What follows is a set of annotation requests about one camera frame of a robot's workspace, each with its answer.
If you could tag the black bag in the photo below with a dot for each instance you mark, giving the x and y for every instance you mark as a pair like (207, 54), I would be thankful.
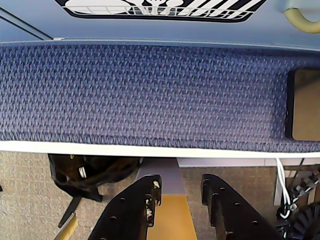
(75, 180)

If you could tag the light wooden stick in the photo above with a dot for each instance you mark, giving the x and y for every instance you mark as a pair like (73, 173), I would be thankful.
(68, 227)

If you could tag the yellow wooden board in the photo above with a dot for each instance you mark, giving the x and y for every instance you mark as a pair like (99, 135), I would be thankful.
(172, 217)

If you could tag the black metal rod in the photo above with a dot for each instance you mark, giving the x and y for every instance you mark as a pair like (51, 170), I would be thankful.
(71, 210)

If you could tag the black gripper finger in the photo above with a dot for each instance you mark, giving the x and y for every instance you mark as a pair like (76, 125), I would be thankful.
(232, 217)
(125, 215)

